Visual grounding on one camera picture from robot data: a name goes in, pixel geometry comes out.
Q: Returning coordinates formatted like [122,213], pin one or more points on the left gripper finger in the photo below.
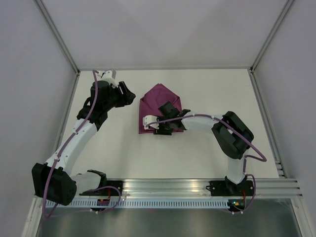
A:
[123,88]
[129,97]

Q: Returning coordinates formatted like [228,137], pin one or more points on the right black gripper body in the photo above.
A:
[165,128]

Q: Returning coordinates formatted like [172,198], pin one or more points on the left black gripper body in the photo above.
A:
[116,98]

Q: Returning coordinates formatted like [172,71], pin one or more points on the purple cloth napkin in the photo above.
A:
[152,100]

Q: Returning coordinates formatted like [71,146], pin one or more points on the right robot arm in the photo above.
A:
[232,135]

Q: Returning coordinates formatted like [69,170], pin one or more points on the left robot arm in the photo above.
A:
[53,180]

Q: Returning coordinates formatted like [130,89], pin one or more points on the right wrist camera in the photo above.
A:
[150,121]

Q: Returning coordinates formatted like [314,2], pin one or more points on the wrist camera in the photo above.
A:
[109,76]
[150,121]

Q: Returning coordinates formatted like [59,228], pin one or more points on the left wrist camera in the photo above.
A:
[109,76]

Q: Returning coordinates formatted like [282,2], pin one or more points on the aluminium mounting rail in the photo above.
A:
[196,188]

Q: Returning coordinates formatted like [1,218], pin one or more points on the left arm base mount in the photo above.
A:
[109,194]

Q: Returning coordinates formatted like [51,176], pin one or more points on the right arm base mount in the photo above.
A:
[225,188]

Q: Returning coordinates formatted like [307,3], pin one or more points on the left aluminium frame post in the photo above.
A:
[56,34]

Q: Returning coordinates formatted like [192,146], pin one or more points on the aluminium frame post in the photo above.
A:
[272,33]
[56,34]

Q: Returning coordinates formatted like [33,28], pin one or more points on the white slotted cable duct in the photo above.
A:
[150,203]

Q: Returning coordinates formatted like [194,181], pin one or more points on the right aluminium frame post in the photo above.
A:
[272,33]

